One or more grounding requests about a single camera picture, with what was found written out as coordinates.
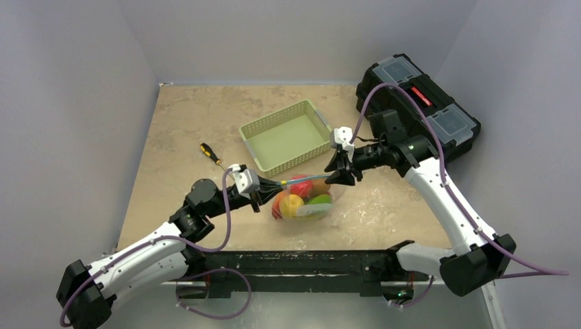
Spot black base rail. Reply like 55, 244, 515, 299
184, 249, 429, 301

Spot brown fake kiwi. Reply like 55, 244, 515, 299
310, 178, 330, 197

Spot green fake lime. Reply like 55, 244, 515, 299
306, 193, 332, 206

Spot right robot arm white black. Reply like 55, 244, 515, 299
325, 113, 517, 296

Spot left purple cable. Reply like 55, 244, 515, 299
60, 167, 253, 329

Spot green plastic basket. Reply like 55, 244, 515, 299
239, 99, 332, 178

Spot yellow fake lemon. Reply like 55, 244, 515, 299
279, 194, 304, 218

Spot black toolbox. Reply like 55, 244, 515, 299
356, 53, 481, 163

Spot yellow black screwdriver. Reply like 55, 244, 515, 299
199, 143, 227, 171

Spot purple cable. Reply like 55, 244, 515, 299
351, 82, 569, 310
60, 167, 253, 329

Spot red fake apple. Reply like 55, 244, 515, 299
288, 175, 312, 198

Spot clear zip top bag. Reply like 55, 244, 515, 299
271, 175, 346, 221

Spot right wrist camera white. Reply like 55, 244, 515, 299
330, 126, 355, 152

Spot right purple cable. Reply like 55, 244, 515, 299
351, 82, 569, 310

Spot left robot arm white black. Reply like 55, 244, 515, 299
56, 170, 286, 328

